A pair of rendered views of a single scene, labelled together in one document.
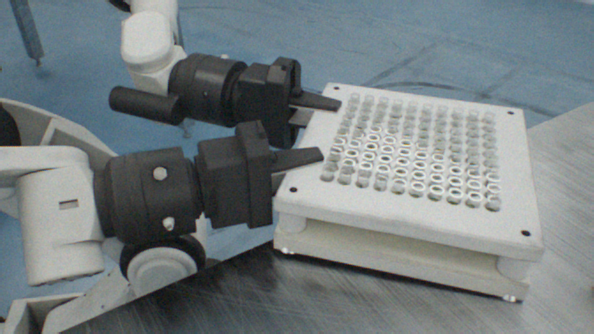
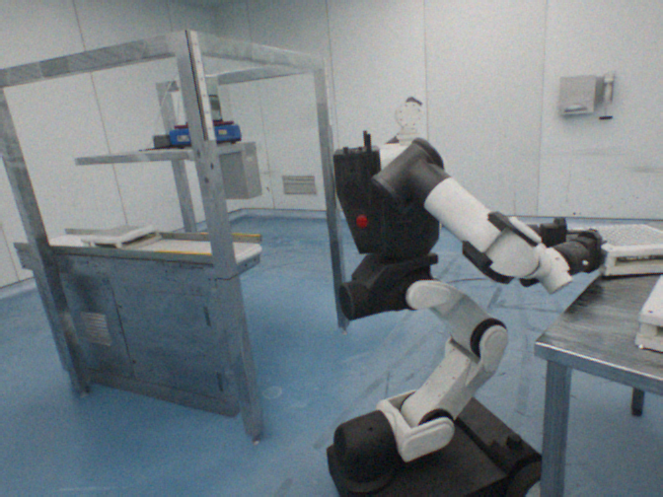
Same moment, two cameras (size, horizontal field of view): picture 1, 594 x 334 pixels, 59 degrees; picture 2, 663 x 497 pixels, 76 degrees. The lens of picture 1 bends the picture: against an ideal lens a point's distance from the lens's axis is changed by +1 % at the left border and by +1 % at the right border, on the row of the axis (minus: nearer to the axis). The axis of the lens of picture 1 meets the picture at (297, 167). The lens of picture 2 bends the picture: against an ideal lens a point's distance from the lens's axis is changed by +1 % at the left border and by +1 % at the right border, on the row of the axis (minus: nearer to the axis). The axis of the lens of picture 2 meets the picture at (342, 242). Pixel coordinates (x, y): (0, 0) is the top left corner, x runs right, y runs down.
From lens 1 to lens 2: 1.07 m
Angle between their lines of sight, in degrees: 23
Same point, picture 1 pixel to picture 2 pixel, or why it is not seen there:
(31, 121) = not seen: hidden behind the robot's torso
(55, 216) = (556, 262)
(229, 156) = (590, 240)
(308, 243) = (620, 268)
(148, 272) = (492, 339)
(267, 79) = (559, 224)
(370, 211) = (642, 248)
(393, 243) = (647, 262)
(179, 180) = (583, 248)
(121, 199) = (572, 254)
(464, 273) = not seen: outside the picture
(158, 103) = not seen: hidden behind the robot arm
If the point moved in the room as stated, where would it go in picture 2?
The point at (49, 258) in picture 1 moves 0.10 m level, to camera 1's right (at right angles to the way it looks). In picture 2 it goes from (563, 275) to (598, 268)
